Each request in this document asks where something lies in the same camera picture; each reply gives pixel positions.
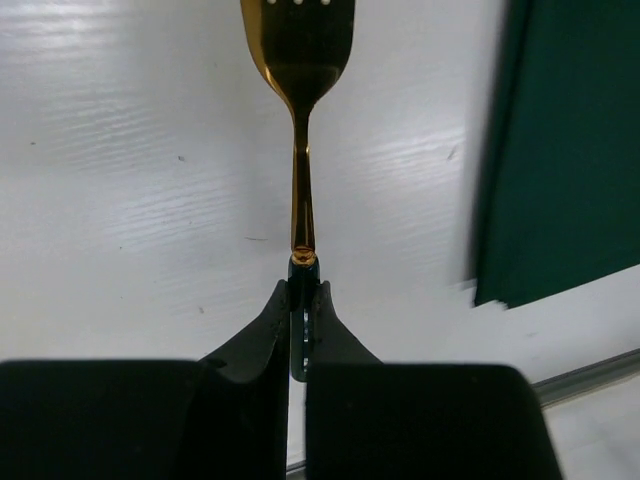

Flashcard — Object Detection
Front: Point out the dark green cloth napkin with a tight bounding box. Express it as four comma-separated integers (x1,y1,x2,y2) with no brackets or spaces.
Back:
472,1,639,308

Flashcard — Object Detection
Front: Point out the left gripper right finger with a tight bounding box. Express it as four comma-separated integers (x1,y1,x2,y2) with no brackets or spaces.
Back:
305,282,563,479

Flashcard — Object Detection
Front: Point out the gold fork black handle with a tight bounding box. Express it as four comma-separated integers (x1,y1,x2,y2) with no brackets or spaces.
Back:
240,0,356,382

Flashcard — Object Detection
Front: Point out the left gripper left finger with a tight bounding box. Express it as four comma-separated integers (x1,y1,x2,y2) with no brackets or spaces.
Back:
1,282,289,479

